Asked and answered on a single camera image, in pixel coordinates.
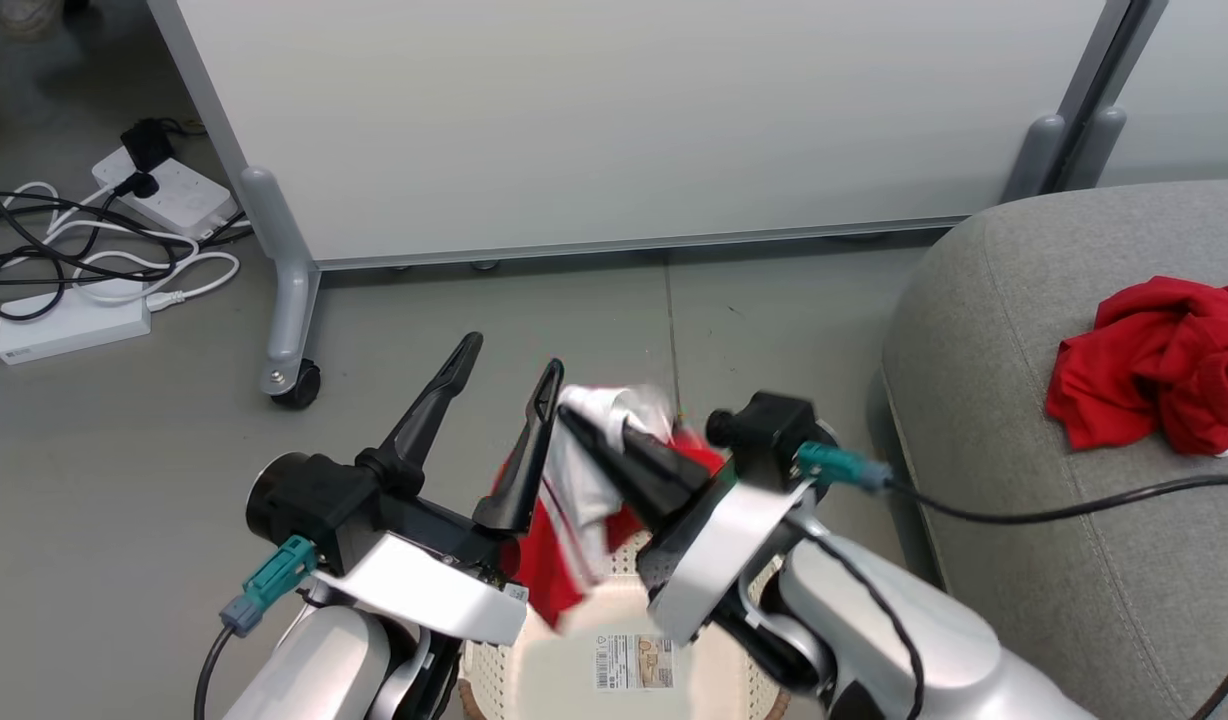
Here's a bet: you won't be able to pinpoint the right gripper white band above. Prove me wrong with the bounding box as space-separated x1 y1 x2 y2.
556 404 840 693

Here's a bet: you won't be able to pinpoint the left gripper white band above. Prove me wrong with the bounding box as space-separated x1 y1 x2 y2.
312 332 566 647

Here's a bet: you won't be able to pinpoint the red white printed jersey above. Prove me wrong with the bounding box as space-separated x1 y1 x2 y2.
488 384 732 634

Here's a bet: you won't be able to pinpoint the plain red garment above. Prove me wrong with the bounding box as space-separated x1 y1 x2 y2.
1045 275 1228 460

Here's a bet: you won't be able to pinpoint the grey fabric sofa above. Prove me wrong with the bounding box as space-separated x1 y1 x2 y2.
879 179 1228 720

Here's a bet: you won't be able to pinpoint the black caster wheel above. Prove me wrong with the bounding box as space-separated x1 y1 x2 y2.
271 359 323 410

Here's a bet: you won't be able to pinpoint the barcode label sticker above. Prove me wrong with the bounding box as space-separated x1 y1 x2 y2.
593 632 676 692

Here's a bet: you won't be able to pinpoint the cream perforated laundry basket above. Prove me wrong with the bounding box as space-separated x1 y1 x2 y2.
456 528 791 720

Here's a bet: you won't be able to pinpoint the large white partition panel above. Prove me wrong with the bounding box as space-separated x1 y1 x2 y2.
144 0 1171 403

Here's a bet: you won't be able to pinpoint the white power strip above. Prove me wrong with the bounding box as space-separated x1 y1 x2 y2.
91 147 238 240

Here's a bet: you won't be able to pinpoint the white flat box device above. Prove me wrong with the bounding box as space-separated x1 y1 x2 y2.
0 289 153 367

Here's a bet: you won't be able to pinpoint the black power adapter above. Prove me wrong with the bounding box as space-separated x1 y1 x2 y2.
119 117 176 174

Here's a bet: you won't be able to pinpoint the light sneaker shoe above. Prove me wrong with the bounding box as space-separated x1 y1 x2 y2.
0 0 67 40

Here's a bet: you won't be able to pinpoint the narrow white partition panel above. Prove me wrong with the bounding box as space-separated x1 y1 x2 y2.
1059 0 1228 192

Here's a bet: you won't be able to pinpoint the left camera teal plug cable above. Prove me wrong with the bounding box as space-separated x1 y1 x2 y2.
193 535 321 720

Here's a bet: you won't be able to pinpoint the camera teal plug cable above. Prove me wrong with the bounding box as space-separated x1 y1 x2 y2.
795 442 1228 720
193 535 321 720

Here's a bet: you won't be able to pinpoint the black and white cables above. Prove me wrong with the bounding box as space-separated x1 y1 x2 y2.
0 180 241 342

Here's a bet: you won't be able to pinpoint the right camera teal plug cable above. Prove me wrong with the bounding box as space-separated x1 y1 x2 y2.
795 442 1228 720

